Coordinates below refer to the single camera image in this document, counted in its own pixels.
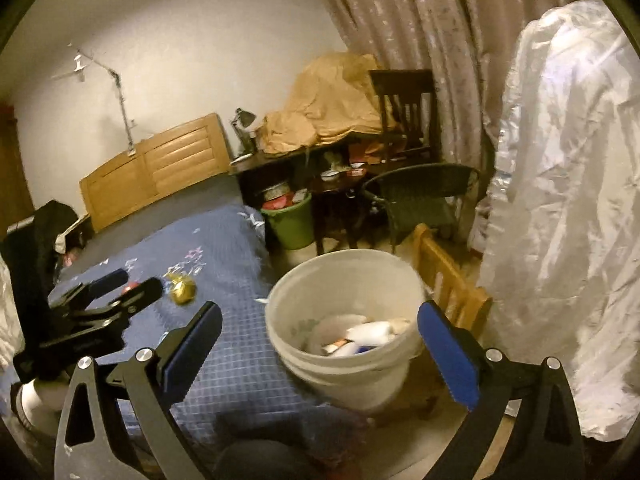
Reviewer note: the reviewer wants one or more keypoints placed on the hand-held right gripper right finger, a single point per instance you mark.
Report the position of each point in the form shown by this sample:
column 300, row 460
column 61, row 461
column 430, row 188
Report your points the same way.
column 447, row 360

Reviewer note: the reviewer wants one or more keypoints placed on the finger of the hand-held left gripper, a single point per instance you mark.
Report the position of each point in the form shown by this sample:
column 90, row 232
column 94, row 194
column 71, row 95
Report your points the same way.
column 140, row 295
column 110, row 280

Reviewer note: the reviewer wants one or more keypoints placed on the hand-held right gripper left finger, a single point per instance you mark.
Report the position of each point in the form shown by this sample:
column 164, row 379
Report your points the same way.
column 192, row 347

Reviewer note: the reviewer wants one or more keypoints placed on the red round apple-like object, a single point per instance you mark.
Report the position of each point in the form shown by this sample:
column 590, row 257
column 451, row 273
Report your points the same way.
column 132, row 288

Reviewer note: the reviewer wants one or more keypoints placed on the white pillow packet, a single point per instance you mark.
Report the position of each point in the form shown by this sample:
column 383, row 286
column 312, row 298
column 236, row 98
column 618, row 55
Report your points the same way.
column 370, row 332

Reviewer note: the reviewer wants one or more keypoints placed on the white plastic bucket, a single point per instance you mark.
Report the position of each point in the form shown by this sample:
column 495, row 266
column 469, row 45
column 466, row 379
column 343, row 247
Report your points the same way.
column 350, row 380

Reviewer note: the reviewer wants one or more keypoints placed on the orange wrapper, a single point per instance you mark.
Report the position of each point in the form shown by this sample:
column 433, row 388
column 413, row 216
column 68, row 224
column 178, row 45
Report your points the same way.
column 336, row 346

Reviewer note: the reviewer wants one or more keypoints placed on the person's left forearm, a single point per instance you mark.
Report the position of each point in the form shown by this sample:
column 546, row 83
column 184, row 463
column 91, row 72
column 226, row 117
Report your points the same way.
column 35, row 402

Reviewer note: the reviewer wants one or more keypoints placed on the gold foil wrapper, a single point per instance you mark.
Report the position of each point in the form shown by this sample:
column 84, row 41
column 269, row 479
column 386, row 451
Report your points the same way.
column 181, row 290

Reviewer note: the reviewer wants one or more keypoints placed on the red plastic bag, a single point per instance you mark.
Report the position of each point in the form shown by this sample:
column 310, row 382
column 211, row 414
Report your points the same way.
column 71, row 257

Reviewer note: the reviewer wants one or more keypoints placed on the shiny silver cloth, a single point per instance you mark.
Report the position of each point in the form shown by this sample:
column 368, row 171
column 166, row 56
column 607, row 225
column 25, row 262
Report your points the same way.
column 565, row 185
column 7, row 310

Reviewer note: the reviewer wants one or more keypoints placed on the light wooden chair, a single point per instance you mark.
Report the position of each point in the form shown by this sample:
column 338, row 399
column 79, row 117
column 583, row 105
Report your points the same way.
column 450, row 285

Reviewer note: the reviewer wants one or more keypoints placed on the grey mattress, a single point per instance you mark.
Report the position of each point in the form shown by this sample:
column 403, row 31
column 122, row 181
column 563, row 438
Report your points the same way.
column 165, row 220

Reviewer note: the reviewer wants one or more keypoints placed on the black jacket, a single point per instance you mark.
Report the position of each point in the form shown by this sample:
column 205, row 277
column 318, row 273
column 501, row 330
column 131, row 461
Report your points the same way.
column 35, row 250

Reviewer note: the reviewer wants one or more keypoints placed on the blue star printed blanket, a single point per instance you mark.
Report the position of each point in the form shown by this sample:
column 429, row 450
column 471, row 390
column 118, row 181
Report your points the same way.
column 225, row 260

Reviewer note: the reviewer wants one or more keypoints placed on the light wooden headboard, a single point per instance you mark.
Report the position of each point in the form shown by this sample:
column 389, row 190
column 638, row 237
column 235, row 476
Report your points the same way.
column 160, row 165

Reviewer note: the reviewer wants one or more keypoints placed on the brown wooden wardrobe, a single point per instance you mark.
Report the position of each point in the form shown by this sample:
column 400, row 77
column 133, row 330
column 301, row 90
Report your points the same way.
column 12, row 170

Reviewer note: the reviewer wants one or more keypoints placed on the green plastic bin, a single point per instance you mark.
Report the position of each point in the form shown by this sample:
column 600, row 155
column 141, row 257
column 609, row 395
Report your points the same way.
column 290, row 225

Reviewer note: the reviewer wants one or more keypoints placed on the dark wicker chair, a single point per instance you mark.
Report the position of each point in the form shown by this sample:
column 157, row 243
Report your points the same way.
column 420, row 195

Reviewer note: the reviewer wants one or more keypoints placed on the dark wooden desk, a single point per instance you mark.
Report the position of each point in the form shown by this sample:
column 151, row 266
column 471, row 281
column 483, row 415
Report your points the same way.
column 260, row 170

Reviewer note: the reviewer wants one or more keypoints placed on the dark round side table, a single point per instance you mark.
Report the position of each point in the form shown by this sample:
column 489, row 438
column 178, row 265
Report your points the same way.
column 340, row 200

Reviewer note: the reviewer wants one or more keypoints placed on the black desk lamp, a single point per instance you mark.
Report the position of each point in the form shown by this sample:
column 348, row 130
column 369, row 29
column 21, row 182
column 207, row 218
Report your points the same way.
column 245, row 117

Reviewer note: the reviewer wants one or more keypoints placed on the pile of red boxes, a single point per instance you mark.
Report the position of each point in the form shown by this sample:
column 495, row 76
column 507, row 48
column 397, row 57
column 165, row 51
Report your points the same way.
column 370, row 155

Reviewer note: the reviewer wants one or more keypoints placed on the small white bowl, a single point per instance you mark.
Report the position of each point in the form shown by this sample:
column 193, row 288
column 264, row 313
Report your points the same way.
column 330, row 175

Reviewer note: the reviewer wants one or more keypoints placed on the orange cloth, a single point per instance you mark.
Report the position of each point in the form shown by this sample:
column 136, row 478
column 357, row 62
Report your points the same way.
column 325, row 105

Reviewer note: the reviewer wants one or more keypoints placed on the dark wooden chair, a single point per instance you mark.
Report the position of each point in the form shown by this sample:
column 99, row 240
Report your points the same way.
column 405, row 95

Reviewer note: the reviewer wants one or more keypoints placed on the patterned beige curtain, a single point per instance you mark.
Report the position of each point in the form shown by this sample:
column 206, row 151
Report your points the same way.
column 425, row 35

